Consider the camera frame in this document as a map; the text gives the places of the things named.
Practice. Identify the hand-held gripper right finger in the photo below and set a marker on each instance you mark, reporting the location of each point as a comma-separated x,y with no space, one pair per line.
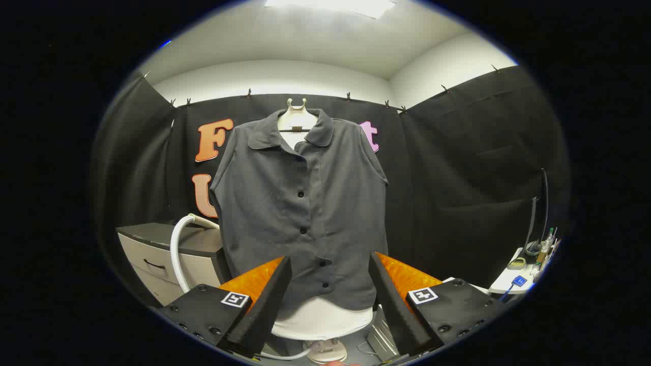
394,305

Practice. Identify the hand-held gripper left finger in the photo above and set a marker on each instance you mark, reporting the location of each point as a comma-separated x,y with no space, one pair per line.
264,310

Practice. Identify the white garment steamer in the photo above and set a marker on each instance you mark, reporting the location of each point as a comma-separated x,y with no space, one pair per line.
175,254

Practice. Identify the dark grey button shirt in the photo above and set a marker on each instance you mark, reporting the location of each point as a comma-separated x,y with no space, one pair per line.
285,203

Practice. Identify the grey metal case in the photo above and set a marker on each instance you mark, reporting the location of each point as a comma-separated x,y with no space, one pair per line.
381,335

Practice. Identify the white mannequin torso stand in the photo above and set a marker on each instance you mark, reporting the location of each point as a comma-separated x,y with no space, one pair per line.
320,320

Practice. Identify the white flat board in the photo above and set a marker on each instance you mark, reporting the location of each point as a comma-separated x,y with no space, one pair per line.
478,288

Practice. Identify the white side table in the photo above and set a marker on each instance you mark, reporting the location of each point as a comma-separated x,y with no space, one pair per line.
508,282

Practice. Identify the small blue device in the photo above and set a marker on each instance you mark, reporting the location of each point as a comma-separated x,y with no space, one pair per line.
519,281

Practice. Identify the grey drawer cabinet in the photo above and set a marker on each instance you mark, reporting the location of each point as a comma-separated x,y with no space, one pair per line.
152,249

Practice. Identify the grey round container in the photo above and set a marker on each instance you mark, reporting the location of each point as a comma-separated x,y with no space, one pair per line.
533,249

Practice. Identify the cluster of small bottles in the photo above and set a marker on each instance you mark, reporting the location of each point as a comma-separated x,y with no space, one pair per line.
546,249

